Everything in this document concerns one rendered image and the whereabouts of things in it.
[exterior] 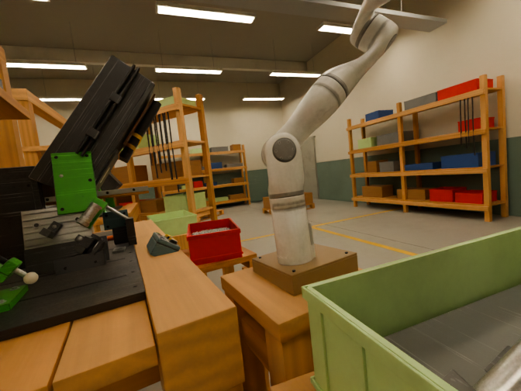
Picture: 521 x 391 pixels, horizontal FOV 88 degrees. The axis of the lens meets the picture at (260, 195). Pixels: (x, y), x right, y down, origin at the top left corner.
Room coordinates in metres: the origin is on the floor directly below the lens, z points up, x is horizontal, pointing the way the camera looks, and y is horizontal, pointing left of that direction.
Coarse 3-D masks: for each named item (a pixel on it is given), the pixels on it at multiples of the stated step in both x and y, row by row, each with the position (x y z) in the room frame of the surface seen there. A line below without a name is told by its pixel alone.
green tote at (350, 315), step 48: (480, 240) 0.51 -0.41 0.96; (336, 288) 0.40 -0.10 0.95; (384, 288) 0.43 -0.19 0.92; (432, 288) 0.46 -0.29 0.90; (480, 288) 0.50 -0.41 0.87; (336, 336) 0.32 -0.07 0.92; (384, 336) 0.42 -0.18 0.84; (336, 384) 0.33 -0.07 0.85; (384, 384) 0.25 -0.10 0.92; (432, 384) 0.19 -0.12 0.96
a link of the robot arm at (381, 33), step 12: (372, 24) 0.73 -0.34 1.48; (384, 24) 0.72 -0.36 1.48; (372, 36) 0.74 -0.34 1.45; (384, 36) 0.72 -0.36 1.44; (360, 48) 0.78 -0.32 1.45; (372, 48) 0.72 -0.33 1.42; (384, 48) 0.74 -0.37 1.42; (360, 60) 0.72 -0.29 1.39; (372, 60) 0.73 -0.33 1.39; (324, 72) 0.73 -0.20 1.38; (336, 72) 0.71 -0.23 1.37; (348, 72) 0.71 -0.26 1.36; (360, 72) 0.72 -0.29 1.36; (348, 84) 0.71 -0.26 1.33
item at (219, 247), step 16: (192, 224) 1.32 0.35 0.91; (208, 224) 1.34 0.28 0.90; (224, 224) 1.36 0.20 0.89; (192, 240) 1.03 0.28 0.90; (208, 240) 1.05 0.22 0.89; (224, 240) 1.06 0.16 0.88; (192, 256) 1.03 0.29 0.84; (208, 256) 1.04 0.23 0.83; (224, 256) 1.06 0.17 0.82; (240, 256) 1.07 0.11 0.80
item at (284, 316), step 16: (240, 272) 0.77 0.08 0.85; (224, 288) 0.74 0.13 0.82; (240, 288) 0.66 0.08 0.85; (256, 288) 0.65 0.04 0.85; (272, 288) 0.64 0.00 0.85; (240, 304) 0.64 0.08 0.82; (256, 304) 0.57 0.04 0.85; (272, 304) 0.56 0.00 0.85; (288, 304) 0.55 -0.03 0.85; (304, 304) 0.54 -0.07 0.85; (272, 320) 0.50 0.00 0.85; (288, 320) 0.49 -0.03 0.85; (304, 320) 0.51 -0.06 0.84; (288, 336) 0.49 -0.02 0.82
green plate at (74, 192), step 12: (60, 156) 0.92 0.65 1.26; (72, 156) 0.93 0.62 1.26; (84, 156) 0.94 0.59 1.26; (60, 168) 0.90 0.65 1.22; (72, 168) 0.92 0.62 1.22; (84, 168) 0.93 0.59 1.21; (60, 180) 0.89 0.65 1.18; (72, 180) 0.91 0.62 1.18; (84, 180) 0.92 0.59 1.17; (60, 192) 0.88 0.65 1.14; (72, 192) 0.90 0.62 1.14; (84, 192) 0.91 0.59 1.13; (96, 192) 0.92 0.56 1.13; (60, 204) 0.87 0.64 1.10; (72, 204) 0.88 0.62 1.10; (84, 204) 0.90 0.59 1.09
